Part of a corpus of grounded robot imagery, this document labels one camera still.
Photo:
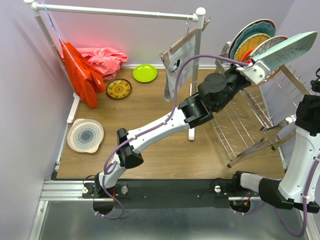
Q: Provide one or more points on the light blue divided tray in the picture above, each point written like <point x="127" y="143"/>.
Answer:
<point x="288" y="50"/>

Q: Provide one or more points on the orange plastic plate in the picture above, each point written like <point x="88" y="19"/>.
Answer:
<point x="246" y="56"/>

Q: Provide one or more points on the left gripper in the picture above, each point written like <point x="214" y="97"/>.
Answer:
<point x="232" y="70"/>

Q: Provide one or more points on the blue wire hanger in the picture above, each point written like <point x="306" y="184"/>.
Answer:
<point x="62" y="42"/>

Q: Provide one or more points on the lime green plate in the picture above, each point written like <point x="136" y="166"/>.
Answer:
<point x="145" y="73"/>

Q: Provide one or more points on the beige clip hanger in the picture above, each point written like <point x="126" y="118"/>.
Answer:
<point x="182" y="42"/>

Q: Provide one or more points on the metal dish rack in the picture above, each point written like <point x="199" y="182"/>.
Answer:
<point x="260" y="117"/>

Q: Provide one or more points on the white striped plate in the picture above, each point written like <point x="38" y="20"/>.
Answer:
<point x="85" y="135"/>

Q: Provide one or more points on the large floral ceramic plate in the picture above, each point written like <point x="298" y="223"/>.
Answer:
<point x="265" y="26"/>

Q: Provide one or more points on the dark yellow patterned plate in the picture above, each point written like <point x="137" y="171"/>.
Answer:
<point x="119" y="89"/>

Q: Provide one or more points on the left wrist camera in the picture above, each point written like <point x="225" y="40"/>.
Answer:
<point x="255" y="73"/>

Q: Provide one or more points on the white clothes rack frame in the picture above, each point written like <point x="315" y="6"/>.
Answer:
<point x="198" y="17"/>

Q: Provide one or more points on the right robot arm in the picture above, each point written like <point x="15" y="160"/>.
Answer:
<point x="298" y="186"/>

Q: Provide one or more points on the pink plastic bag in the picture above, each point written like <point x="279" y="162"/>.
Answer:
<point x="107" y="60"/>

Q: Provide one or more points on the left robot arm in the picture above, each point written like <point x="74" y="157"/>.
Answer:
<point x="213" y="94"/>

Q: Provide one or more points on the orange garment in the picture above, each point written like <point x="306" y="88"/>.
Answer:
<point x="85" y="79"/>

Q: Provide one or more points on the grey panda towel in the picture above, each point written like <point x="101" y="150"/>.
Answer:
<point x="173" y="61"/>

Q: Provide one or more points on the woven bamboo plate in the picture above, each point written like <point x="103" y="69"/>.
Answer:
<point x="250" y="43"/>

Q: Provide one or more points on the teal scalloped plate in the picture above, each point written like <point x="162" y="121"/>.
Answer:
<point x="250" y="37"/>

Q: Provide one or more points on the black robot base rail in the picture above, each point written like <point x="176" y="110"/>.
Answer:
<point x="180" y="193"/>

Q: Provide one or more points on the brown rim floral plate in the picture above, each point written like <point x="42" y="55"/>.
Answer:
<point x="262" y="48"/>

